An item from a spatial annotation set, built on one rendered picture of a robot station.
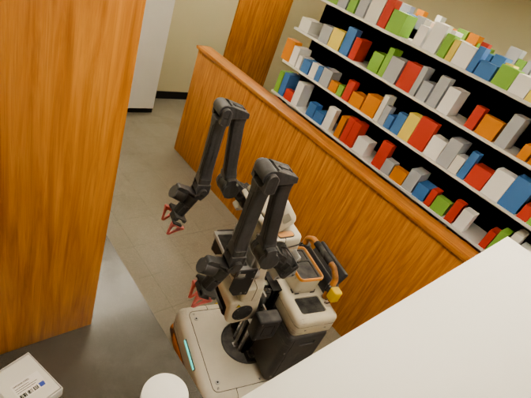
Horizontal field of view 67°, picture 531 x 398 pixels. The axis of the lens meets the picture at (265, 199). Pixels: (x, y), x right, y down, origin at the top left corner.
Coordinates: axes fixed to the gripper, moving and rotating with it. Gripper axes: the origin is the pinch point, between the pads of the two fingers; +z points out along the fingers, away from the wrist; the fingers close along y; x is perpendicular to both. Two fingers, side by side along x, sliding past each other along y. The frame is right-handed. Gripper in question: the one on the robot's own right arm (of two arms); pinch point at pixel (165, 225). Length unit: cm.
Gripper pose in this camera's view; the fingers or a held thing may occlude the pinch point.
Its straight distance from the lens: 187.0
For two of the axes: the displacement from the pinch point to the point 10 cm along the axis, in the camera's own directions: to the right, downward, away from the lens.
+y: 4.0, 6.2, -6.7
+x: 6.1, 3.6, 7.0
